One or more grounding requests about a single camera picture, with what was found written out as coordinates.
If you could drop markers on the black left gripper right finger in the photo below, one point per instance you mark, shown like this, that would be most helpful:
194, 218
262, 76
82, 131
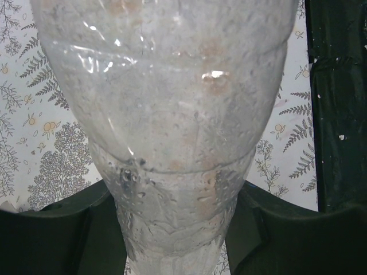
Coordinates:
268, 235

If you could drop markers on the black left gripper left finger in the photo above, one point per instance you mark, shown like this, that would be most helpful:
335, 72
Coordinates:
77, 235

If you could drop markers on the clear plastic bottle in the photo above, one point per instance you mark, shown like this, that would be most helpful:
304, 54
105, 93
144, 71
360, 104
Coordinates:
174, 97

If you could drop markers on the floral table mat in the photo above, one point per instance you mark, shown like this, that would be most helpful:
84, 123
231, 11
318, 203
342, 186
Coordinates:
45, 154

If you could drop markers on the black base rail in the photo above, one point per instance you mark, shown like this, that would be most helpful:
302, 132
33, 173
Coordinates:
337, 53

